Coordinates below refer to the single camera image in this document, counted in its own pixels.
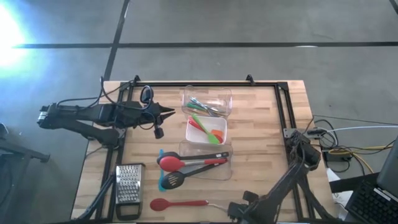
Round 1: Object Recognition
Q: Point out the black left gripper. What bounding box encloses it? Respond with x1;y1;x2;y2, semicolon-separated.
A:
119;99;177;140

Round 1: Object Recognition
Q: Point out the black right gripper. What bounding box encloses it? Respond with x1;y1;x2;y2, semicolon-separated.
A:
229;190;259;224

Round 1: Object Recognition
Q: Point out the cream-handled table knife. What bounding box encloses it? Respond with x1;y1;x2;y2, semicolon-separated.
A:
206;202;231;215

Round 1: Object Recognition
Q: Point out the small red spatula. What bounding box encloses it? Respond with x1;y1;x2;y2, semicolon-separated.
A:
187;116;206;133

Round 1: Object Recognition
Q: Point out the green-handled table knife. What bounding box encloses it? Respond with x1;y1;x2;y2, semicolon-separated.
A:
185;101;215;114

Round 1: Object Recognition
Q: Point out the white-handled table knife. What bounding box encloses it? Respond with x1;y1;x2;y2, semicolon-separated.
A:
188;96;220;113

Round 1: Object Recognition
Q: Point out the green silicone spatula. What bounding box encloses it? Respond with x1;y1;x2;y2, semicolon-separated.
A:
191;114;221;145

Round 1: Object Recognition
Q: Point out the red spoon with steel handle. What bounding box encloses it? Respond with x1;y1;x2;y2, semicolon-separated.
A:
158;155;229;173

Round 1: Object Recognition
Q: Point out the grey silicone spoon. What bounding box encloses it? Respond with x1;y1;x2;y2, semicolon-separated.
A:
180;164;216;175

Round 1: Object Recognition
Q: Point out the pink silicone spatula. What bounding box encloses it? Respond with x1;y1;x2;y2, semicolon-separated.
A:
188;119;224;144

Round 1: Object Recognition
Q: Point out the black slotted spoon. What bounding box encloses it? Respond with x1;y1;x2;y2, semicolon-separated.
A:
160;163;224;190

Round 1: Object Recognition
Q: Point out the white plastic bin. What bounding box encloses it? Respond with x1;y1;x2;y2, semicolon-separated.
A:
185;115;228;146

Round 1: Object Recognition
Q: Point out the clear plastic bin with sticker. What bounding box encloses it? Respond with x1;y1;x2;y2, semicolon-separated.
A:
178;139;234;181

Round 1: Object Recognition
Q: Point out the teal silicone spatula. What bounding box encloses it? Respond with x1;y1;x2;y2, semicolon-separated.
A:
157;148;167;193

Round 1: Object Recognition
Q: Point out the red slotted spoon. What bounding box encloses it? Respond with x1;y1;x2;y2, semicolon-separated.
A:
149;198;210;212

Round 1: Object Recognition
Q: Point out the metal box grater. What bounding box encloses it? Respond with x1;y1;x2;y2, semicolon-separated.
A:
114;163;146;222

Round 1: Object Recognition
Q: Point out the white paper sheet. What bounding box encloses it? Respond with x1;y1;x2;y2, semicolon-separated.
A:
326;167;354;220

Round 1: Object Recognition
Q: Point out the grey adapter box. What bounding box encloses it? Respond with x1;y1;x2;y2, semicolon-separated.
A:
306;126;327;140

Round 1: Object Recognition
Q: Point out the black power box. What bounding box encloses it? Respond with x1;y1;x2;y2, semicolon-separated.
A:
323;150;354;163

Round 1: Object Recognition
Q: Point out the black laptop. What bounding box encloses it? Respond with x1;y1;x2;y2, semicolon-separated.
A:
345;136;398;224

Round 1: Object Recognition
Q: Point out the black stand leg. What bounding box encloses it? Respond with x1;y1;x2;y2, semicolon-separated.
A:
0;123;51;164

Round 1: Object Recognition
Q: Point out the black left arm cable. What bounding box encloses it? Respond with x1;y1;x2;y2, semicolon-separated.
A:
55;76;155;130

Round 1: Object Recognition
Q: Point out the yellow cable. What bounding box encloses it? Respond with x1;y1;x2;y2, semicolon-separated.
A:
328;145;394;174

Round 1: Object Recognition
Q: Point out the white cable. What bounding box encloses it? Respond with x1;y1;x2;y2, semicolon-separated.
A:
329;125;398;133

